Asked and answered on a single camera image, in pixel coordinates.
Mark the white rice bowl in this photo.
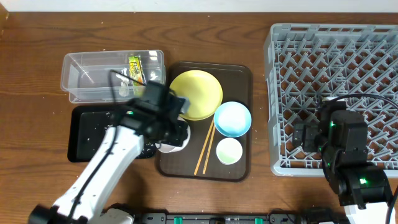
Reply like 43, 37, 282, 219
155, 126, 191, 153

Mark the clear plastic wrap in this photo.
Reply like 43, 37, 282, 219
116, 68, 129, 97

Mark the green snack wrapper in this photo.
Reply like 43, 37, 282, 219
129, 55, 146, 96

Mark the yellow round plate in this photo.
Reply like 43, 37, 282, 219
170, 70, 223, 121

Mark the wooden chopstick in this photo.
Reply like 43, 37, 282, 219
193, 119, 214, 175
202, 121, 216, 174

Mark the light blue bowl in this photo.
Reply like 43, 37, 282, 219
214, 101, 252, 138

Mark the small white green cup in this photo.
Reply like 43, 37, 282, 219
216, 138, 243, 165

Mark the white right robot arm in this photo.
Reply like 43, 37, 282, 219
292, 96, 397, 223

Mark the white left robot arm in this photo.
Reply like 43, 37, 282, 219
28, 82, 190, 223

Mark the clear plastic waste bin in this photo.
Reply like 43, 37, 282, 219
60, 50, 167, 104

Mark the black plastic waste tray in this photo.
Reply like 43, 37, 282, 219
67, 105, 114, 162

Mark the grey plastic dishwasher rack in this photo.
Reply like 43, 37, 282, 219
264, 24, 397, 178

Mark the dark brown serving tray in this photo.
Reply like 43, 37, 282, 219
155, 62, 252, 182

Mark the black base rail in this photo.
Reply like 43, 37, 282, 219
102, 203, 343, 224

